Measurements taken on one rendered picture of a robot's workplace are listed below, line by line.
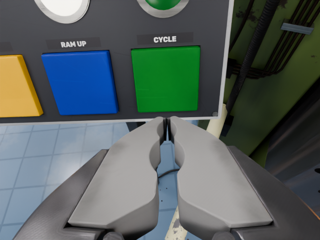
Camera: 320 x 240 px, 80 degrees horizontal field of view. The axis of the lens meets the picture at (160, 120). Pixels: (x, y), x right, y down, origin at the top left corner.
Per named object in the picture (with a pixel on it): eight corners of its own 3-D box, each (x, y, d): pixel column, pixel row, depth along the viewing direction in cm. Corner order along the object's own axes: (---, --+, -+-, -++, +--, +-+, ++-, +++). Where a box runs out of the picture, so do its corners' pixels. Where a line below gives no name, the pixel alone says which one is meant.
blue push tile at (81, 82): (118, 113, 24) (107, 51, 20) (58, 116, 24) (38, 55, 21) (121, 107, 26) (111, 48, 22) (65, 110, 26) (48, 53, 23)
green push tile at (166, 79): (198, 111, 23) (200, 46, 20) (137, 113, 24) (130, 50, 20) (195, 105, 25) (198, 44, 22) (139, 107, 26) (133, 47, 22)
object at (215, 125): (182, 250, 48) (183, 251, 43) (163, 240, 49) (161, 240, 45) (227, 115, 68) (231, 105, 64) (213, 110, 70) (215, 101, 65)
